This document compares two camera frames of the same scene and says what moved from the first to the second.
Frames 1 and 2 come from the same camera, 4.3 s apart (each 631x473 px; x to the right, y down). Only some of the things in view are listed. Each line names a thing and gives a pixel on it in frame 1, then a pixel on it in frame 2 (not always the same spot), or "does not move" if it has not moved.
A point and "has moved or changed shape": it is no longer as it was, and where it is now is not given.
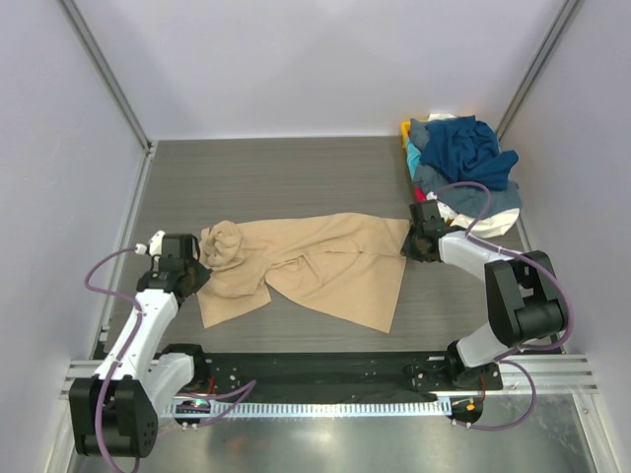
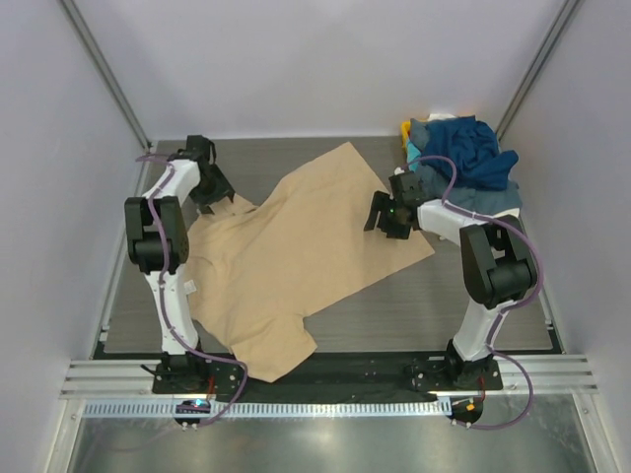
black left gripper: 189,278 → 213,190
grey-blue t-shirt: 465,201 does not move
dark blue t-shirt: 468,150 does not move
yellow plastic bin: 404,127 does not move
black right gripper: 416,243 → 383,215
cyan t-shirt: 412,157 does not move
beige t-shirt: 347,265 has moved or changed shape
